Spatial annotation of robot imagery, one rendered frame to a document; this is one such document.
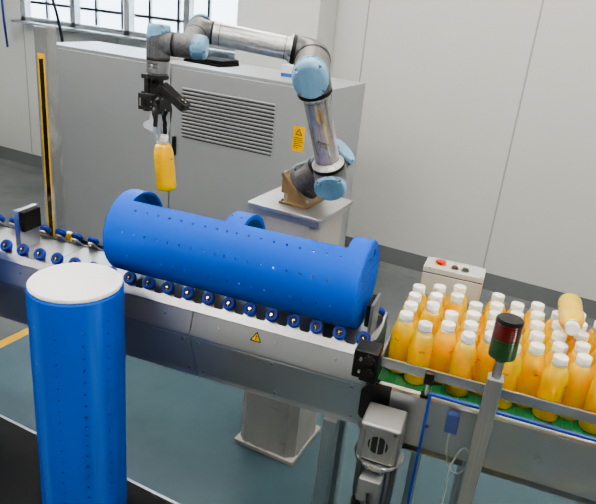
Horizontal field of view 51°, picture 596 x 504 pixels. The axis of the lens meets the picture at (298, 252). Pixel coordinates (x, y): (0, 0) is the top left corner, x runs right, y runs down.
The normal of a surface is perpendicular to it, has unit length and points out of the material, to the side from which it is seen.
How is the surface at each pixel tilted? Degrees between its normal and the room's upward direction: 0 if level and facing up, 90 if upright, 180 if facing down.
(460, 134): 90
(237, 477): 0
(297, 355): 70
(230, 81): 90
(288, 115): 90
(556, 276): 90
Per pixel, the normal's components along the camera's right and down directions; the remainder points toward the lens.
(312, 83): -0.11, 0.57
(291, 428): 0.31, 0.39
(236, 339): -0.29, 0.00
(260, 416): -0.45, 0.30
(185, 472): 0.09, -0.92
